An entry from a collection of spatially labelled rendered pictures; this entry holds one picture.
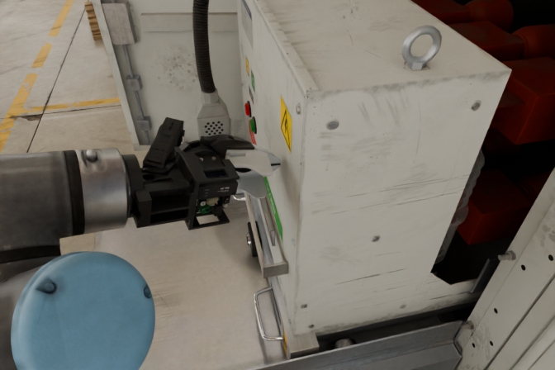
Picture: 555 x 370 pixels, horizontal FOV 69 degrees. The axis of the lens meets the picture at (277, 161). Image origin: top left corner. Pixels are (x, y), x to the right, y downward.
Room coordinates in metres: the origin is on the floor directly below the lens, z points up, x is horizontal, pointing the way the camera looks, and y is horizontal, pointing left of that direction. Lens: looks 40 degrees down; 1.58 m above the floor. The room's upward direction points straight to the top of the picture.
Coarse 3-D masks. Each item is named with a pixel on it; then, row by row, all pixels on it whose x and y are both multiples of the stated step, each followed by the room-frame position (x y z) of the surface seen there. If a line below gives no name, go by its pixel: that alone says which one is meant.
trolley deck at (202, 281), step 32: (128, 224) 0.66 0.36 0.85; (224, 224) 0.66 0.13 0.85; (128, 256) 0.56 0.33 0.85; (160, 256) 0.56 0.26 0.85; (192, 256) 0.56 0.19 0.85; (224, 256) 0.56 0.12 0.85; (160, 288) 0.48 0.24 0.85; (192, 288) 0.48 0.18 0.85; (224, 288) 0.48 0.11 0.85; (256, 288) 0.48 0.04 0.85; (160, 320) 0.41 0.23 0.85; (192, 320) 0.41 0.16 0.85; (224, 320) 0.41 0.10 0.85; (256, 320) 0.41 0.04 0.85; (416, 320) 0.41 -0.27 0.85; (160, 352) 0.35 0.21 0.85; (192, 352) 0.35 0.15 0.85; (224, 352) 0.35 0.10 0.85; (256, 352) 0.35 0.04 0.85; (416, 352) 0.35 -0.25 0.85; (448, 352) 0.35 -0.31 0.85
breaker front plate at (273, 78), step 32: (256, 32) 0.60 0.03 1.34; (256, 64) 0.61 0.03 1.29; (288, 64) 0.40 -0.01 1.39; (256, 96) 0.62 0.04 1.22; (288, 96) 0.40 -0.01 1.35; (288, 160) 0.39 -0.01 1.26; (288, 192) 0.39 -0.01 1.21; (288, 224) 0.39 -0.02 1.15; (288, 256) 0.38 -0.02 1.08; (288, 288) 0.38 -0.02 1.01; (288, 320) 0.36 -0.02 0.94
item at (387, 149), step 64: (256, 0) 0.59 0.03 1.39; (320, 0) 0.60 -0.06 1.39; (384, 0) 0.60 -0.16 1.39; (320, 64) 0.40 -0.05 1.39; (384, 64) 0.40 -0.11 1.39; (448, 64) 0.40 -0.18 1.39; (320, 128) 0.34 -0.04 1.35; (384, 128) 0.36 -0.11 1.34; (448, 128) 0.37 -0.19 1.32; (320, 192) 0.34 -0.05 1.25; (384, 192) 0.36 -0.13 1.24; (448, 192) 0.38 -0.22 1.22; (320, 256) 0.34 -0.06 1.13; (384, 256) 0.37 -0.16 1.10; (320, 320) 0.35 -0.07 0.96; (384, 320) 0.37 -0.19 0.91
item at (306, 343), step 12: (252, 204) 0.66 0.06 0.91; (264, 228) 0.58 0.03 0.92; (264, 240) 0.54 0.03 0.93; (264, 252) 0.52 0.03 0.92; (276, 276) 0.46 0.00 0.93; (276, 288) 0.43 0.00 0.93; (276, 300) 0.41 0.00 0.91; (276, 312) 0.41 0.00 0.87; (288, 324) 0.36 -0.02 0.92; (288, 336) 0.34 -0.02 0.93; (300, 336) 0.34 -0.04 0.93; (312, 336) 0.34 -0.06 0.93; (288, 348) 0.32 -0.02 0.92; (300, 348) 0.32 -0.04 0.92; (312, 348) 0.32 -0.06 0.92
